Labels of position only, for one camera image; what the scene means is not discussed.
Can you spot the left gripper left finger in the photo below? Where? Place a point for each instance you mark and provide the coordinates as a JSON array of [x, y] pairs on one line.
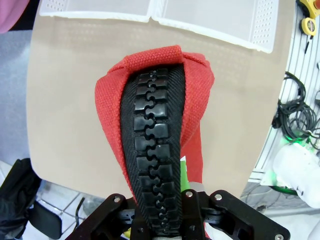
[[115, 202]]

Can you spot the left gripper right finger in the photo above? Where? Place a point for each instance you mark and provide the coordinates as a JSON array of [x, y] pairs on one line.
[[217, 200]]

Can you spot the red campus zipper pouch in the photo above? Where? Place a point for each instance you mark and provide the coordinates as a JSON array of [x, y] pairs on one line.
[[200, 87]]

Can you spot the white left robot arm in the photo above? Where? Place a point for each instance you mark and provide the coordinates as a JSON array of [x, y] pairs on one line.
[[295, 170]]

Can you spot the black fabric bag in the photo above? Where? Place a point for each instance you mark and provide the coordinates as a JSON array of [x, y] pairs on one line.
[[17, 200]]

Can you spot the white perforated plastic basket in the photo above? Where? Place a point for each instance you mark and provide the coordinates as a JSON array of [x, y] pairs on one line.
[[100, 7], [212, 17]]

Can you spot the person in pink hoodie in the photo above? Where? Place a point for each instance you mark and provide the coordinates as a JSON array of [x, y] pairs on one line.
[[10, 15]]

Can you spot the white slotted base plate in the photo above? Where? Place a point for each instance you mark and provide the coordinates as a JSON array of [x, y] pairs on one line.
[[297, 62]]

